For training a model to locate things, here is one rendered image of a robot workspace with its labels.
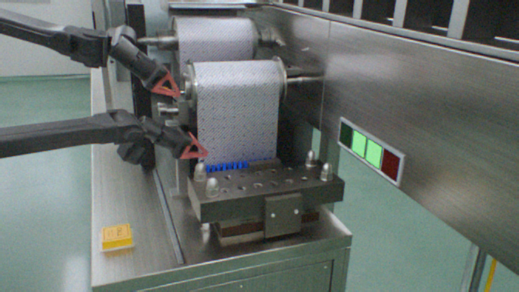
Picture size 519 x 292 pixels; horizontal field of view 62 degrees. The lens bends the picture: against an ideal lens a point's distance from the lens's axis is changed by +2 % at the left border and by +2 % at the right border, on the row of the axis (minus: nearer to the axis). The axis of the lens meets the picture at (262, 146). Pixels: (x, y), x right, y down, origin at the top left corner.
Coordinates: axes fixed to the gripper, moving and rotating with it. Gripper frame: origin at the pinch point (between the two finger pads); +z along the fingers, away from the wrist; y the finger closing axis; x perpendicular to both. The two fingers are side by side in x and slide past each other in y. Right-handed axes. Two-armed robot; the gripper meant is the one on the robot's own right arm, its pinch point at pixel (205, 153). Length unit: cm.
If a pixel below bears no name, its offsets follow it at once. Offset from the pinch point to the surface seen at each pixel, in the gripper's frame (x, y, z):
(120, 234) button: -24.9, 11.3, -13.8
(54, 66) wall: -121, -556, -30
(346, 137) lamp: 24.4, 24.4, 20.5
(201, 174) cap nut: -3.3, 8.4, -1.4
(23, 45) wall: -113, -556, -72
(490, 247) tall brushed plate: 23, 68, 22
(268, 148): 9.0, 0.2, 16.9
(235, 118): 12.9, 0.3, 2.9
